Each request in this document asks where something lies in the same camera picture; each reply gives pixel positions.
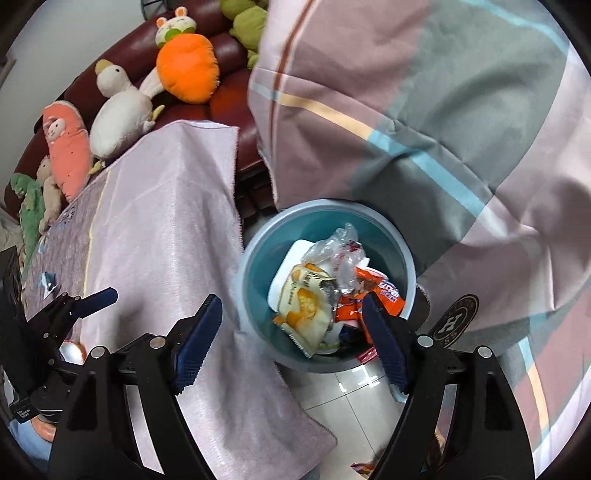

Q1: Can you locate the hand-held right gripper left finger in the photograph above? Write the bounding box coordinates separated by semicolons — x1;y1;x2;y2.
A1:
48;294;223;480

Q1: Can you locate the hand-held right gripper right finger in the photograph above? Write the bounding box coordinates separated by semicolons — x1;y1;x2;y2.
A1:
361;291;536;480

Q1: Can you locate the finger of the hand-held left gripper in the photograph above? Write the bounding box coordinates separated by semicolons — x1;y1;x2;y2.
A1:
34;287;119;334

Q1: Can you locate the teal plastic bin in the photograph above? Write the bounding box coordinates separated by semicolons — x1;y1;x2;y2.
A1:
238;199;419;374

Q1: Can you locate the person's left hand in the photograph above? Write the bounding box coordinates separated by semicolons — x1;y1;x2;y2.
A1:
32;411;61;440

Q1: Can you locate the orange snack packet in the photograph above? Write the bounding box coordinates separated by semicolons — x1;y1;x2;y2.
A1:
335;268;406;337

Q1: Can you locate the person's blue jeans leg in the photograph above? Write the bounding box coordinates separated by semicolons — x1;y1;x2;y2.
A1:
8;420;52;464

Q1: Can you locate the yellow snack packet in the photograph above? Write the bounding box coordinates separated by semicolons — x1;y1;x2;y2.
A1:
272;262;342;358

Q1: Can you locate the clear plastic wrapper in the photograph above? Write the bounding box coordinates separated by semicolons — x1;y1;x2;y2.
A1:
305;223;370;296

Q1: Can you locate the pink tablecloth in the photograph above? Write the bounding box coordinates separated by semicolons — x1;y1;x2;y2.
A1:
21;119;338;480

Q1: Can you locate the green dinosaur plush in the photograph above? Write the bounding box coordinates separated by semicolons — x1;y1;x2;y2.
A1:
9;173;47;264

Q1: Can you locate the beige bear plush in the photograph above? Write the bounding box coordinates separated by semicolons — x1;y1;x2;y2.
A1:
37;157;63;234

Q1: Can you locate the red orange floor packet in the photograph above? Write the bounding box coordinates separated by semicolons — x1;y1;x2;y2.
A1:
350;459;384;476

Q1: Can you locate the pink carrot plush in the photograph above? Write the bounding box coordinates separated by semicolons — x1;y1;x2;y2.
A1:
42;102;93;204

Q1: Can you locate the white duck plush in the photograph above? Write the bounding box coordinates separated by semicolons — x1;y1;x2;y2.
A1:
89;60;165;160

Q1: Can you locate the plaid bed sheet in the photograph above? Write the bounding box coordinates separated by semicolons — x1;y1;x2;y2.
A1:
247;0;587;480

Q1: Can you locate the orange carrot bunny plush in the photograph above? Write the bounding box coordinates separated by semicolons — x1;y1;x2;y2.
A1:
139;4;221;104

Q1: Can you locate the dark red leather sofa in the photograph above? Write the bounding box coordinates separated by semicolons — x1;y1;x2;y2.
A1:
4;0;278;217

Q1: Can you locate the green frog plush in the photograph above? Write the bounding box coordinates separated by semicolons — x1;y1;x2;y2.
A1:
219;0;269;70

